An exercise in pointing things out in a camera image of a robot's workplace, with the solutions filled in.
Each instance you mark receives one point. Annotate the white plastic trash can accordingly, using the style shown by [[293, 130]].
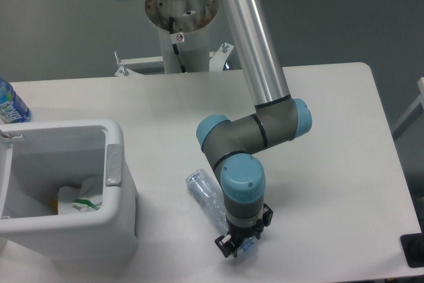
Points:
[[39, 158]]

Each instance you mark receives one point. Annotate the clear plastic bottle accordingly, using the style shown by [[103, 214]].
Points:
[[209, 196]]

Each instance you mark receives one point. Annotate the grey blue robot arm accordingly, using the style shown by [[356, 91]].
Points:
[[230, 146]]

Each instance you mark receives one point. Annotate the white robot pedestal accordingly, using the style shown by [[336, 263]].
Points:
[[183, 32]]

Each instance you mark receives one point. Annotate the white metal base bracket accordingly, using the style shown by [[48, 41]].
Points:
[[218, 61]]

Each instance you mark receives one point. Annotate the white metal frame right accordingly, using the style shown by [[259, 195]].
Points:
[[410, 115]]

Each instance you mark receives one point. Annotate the blue labelled water bottle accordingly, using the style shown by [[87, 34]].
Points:
[[13, 108]]

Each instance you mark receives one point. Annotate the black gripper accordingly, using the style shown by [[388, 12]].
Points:
[[230, 243]]

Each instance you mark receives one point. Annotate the black clamp at table edge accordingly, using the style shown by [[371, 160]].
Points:
[[412, 245]]

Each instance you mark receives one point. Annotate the white paper trash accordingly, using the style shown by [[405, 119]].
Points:
[[87, 198]]

